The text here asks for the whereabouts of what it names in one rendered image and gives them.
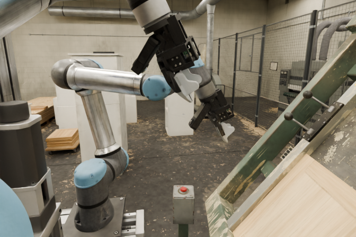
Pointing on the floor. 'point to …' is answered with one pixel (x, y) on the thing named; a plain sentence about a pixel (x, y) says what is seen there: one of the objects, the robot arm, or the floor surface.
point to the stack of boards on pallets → (49, 112)
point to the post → (183, 230)
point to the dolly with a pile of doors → (63, 140)
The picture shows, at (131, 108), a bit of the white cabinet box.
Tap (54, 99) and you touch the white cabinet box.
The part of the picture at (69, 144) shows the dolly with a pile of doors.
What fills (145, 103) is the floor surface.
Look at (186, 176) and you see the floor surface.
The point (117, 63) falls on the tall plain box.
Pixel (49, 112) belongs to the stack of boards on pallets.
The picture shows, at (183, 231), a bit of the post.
